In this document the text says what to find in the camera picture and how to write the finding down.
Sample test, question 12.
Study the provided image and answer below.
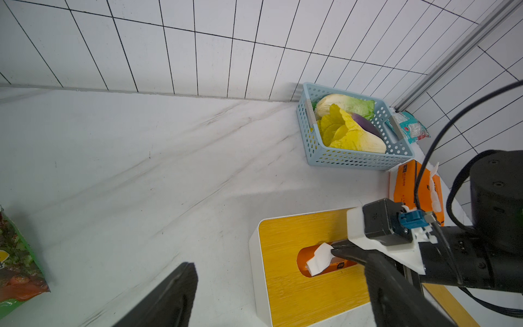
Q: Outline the yellow bamboo box lid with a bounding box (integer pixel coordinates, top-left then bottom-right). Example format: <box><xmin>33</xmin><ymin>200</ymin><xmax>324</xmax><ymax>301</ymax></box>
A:
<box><xmin>258</xmin><ymin>207</ymin><xmax>383</xmax><ymax>327</ymax></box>

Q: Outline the white tissue box base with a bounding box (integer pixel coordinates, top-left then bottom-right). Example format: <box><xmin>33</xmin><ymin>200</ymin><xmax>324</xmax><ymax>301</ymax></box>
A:
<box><xmin>248</xmin><ymin>207</ymin><xmax>385</xmax><ymax>327</ymax></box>

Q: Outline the teal snack bag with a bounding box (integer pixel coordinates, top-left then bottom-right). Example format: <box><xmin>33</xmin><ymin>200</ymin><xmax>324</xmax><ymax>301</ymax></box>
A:
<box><xmin>393</xmin><ymin>112</ymin><xmax>430</xmax><ymax>144</ymax></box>

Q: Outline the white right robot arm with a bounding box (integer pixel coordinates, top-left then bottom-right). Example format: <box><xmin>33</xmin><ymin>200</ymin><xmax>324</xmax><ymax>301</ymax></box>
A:
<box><xmin>332</xmin><ymin>150</ymin><xmax>522</xmax><ymax>293</ymax></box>

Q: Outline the purple eggplant toy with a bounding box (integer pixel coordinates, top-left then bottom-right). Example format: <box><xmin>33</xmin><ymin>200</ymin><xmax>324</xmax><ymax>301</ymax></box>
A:
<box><xmin>350</xmin><ymin>113</ymin><xmax>384</xmax><ymax>141</ymax></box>

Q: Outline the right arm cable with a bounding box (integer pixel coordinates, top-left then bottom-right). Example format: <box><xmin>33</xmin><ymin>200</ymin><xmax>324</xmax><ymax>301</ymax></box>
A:
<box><xmin>413</xmin><ymin>79</ymin><xmax>523</xmax><ymax>319</ymax></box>

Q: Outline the green lettuce toy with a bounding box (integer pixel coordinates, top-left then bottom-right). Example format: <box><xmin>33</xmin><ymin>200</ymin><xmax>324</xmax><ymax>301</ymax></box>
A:
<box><xmin>315</xmin><ymin>94</ymin><xmax>375</xmax><ymax>120</ymax></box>

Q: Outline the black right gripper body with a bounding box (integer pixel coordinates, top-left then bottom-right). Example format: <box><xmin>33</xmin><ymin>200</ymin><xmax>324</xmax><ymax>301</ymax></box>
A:
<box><xmin>419</xmin><ymin>227</ymin><xmax>522</xmax><ymax>292</ymax></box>

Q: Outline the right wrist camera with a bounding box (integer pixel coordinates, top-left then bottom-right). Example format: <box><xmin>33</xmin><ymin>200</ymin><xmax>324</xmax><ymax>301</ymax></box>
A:
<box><xmin>347</xmin><ymin>198</ymin><xmax>438</xmax><ymax>275</ymax></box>

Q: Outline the white tissue sheet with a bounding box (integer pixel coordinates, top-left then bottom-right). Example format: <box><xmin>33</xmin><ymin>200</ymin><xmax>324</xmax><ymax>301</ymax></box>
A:
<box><xmin>306</xmin><ymin>243</ymin><xmax>334</xmax><ymax>277</ymax></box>

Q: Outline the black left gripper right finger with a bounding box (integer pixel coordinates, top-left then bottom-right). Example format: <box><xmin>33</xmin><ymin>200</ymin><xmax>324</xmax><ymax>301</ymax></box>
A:
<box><xmin>364</xmin><ymin>254</ymin><xmax>454</xmax><ymax>326</ymax></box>

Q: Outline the green chips bag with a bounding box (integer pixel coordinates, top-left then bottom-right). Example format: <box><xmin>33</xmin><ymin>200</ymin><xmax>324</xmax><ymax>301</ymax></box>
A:
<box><xmin>1</xmin><ymin>210</ymin><xmax>50</xmax><ymax>318</ymax></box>

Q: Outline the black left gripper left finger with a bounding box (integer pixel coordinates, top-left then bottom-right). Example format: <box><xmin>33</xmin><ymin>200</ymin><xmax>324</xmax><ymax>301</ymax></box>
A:
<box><xmin>115</xmin><ymin>262</ymin><xmax>198</xmax><ymax>327</ymax></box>

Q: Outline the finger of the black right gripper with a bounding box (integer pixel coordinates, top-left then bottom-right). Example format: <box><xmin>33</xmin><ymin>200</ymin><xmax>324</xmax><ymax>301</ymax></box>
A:
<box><xmin>331</xmin><ymin>245</ymin><xmax>381</xmax><ymax>266</ymax></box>

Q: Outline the yellow cabbage toy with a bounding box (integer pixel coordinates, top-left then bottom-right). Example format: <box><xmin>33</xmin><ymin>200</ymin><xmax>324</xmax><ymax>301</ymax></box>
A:
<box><xmin>318</xmin><ymin>104</ymin><xmax>387</xmax><ymax>154</ymax></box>

